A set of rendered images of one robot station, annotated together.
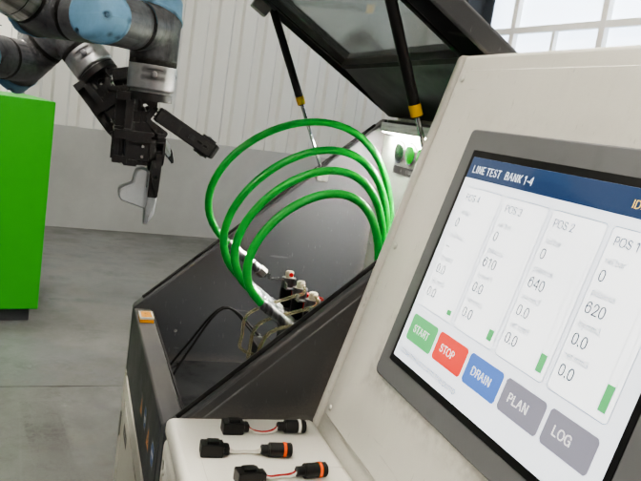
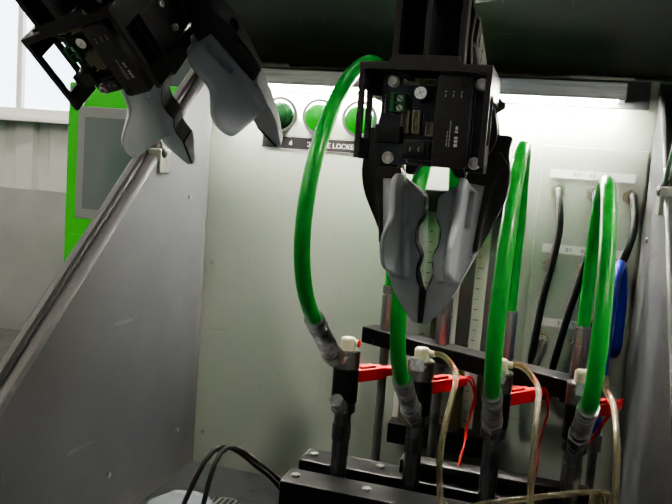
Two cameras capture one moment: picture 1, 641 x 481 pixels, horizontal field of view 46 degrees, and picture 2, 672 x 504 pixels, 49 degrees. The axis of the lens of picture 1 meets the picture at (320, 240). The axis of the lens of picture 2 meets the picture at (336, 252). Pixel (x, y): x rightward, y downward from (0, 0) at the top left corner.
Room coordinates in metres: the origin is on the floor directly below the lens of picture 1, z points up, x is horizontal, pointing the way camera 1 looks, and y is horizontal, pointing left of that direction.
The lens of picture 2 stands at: (1.01, 0.70, 1.31)
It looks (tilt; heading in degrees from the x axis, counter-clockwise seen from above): 6 degrees down; 305
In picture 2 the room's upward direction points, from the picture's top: 4 degrees clockwise
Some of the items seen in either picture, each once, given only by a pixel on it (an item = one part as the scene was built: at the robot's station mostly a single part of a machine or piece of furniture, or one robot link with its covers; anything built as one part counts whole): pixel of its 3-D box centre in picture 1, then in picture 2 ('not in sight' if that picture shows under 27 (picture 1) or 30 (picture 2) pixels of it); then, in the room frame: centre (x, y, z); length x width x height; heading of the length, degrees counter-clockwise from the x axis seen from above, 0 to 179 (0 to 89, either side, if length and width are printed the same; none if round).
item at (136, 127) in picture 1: (141, 130); (437, 71); (1.22, 0.31, 1.37); 0.09 x 0.08 x 0.12; 109
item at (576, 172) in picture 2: not in sight; (582, 266); (1.29, -0.28, 1.20); 0.13 x 0.03 x 0.31; 19
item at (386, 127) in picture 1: (437, 135); (416, 84); (1.52, -0.20, 1.43); 0.54 x 0.03 x 0.02; 19
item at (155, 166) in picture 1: (154, 170); (470, 179); (1.20, 0.28, 1.31); 0.05 x 0.02 x 0.09; 19
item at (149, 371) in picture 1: (152, 393); not in sight; (1.36, 0.27, 0.87); 0.62 x 0.04 x 0.16; 19
